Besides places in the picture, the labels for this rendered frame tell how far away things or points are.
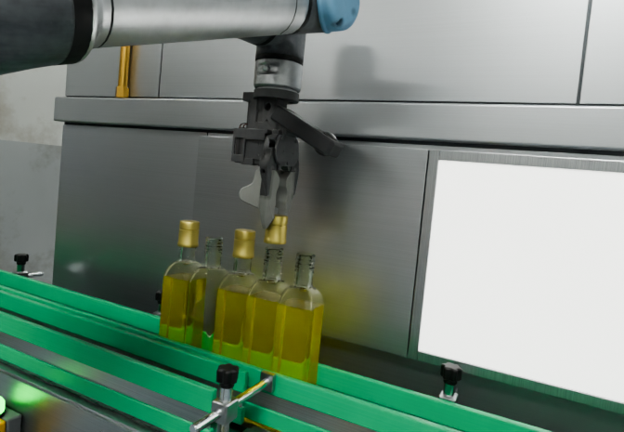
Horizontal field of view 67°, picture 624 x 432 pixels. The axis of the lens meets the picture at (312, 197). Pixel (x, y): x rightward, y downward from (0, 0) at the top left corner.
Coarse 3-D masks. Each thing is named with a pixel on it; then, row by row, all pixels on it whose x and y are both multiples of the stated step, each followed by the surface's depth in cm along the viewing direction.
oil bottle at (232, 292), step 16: (224, 288) 76; (240, 288) 74; (224, 304) 76; (240, 304) 74; (224, 320) 76; (240, 320) 74; (224, 336) 76; (240, 336) 75; (224, 352) 76; (240, 352) 75
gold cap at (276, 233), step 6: (276, 216) 73; (282, 216) 73; (276, 222) 73; (282, 222) 73; (270, 228) 73; (276, 228) 73; (282, 228) 73; (270, 234) 73; (276, 234) 73; (282, 234) 73; (264, 240) 74; (270, 240) 73; (276, 240) 73; (282, 240) 73
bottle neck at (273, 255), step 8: (272, 248) 76; (280, 248) 75; (272, 256) 73; (280, 256) 74; (264, 264) 74; (272, 264) 73; (280, 264) 74; (264, 272) 74; (272, 272) 73; (280, 272) 75
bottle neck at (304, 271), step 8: (296, 256) 71; (304, 256) 70; (312, 256) 71; (296, 264) 71; (304, 264) 70; (312, 264) 71; (296, 272) 71; (304, 272) 70; (312, 272) 71; (296, 280) 71; (304, 280) 71; (312, 280) 72
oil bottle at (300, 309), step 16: (288, 288) 71; (304, 288) 71; (288, 304) 70; (304, 304) 69; (320, 304) 72; (288, 320) 70; (304, 320) 69; (320, 320) 72; (288, 336) 70; (304, 336) 69; (320, 336) 73; (288, 352) 70; (304, 352) 69; (272, 368) 71; (288, 368) 70; (304, 368) 69
